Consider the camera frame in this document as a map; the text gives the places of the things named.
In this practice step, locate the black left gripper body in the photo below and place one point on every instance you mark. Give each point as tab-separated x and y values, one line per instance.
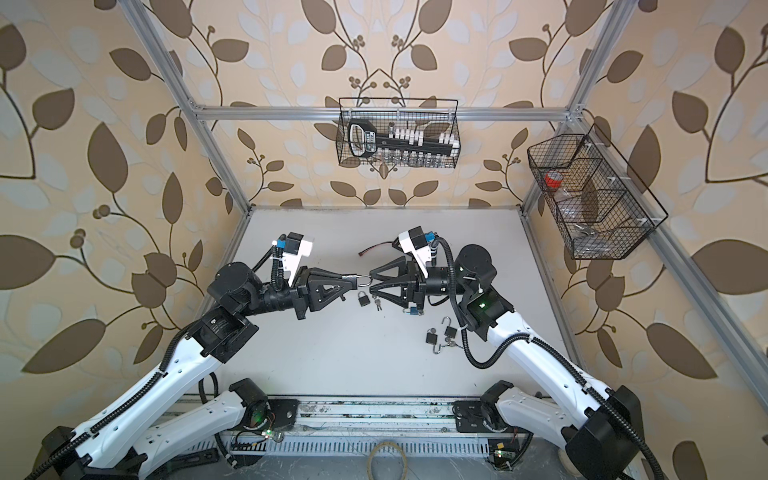
295	284

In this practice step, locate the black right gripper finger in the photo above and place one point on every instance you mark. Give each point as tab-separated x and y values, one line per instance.
396	294
396	272

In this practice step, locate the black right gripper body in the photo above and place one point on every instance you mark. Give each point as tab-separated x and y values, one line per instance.
420	284

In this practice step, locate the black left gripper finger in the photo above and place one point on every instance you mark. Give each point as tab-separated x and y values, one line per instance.
321	296
325	277

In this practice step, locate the black padlock with key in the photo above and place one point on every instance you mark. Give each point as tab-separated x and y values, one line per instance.
366	299

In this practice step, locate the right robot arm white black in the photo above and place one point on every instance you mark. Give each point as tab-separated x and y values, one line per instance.
600	429

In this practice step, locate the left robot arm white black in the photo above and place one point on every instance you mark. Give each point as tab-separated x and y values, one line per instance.
126	440

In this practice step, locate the black padlock right open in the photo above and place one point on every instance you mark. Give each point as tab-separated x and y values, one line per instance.
432	340

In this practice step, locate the black tool set in basket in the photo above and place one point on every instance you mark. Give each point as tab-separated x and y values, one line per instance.
364	141

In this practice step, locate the red item in basket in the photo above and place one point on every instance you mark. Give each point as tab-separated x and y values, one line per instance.
553	180

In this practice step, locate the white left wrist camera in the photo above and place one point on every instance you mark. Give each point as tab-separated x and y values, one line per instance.
287	254

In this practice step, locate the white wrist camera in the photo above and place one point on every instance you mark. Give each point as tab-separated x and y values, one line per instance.
417	243
287	254

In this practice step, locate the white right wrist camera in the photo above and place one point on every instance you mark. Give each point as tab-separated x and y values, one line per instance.
417	243

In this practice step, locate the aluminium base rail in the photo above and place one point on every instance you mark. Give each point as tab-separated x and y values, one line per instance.
345	425

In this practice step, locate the back wire basket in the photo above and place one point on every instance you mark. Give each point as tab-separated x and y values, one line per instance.
433	115

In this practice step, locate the wire basket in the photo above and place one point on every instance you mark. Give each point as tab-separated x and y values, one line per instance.
604	208
433	115

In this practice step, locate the right wire basket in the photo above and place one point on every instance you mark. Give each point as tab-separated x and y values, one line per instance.
604	208

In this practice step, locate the aluminium frame post left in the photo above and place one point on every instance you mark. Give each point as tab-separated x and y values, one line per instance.
137	16

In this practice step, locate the aluminium frame post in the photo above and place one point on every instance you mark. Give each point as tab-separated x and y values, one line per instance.
572	115
137	16

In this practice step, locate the aluminium frame post right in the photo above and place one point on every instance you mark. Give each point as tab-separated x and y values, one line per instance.
572	115

